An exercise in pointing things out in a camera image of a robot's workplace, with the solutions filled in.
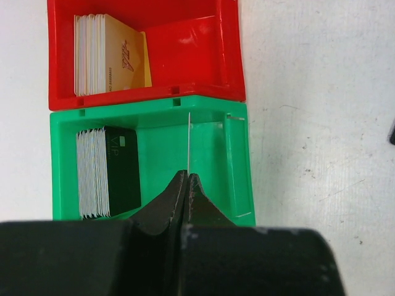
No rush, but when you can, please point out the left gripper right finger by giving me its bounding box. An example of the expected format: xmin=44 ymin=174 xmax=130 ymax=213
xmin=180 ymin=174 xmax=345 ymax=295

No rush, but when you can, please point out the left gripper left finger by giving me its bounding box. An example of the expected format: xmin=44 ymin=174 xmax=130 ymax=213
xmin=1 ymin=170 xmax=188 ymax=295

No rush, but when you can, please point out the black leather card holder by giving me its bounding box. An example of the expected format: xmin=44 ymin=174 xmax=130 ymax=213
xmin=388 ymin=121 xmax=395 ymax=145

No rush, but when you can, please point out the black card stack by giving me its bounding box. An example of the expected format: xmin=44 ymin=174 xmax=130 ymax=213
xmin=76 ymin=126 xmax=142 ymax=219

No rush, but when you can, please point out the brown card stack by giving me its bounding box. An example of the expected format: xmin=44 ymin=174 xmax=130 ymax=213
xmin=74 ymin=14 xmax=152 ymax=96

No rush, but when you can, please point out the green plastic bin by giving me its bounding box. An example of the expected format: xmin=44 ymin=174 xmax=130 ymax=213
xmin=50 ymin=95 xmax=256 ymax=226

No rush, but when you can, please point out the red plastic bin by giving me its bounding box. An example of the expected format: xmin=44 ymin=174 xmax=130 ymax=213
xmin=47 ymin=1 xmax=246 ymax=111

